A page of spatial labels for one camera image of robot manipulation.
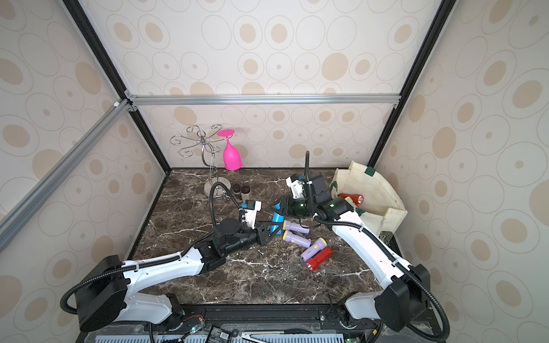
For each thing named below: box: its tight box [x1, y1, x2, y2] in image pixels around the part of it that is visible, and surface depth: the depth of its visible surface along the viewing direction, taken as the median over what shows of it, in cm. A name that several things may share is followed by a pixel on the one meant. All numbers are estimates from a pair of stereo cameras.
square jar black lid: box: [240, 185, 252, 204], surface depth 102 cm
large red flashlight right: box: [305, 247, 334, 272], surface depth 87 cm
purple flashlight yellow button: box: [300, 237, 328, 263], surface depth 89 cm
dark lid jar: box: [232, 183, 243, 202], surface depth 105 cm
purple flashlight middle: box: [282, 230, 312, 248], surface depth 92 cm
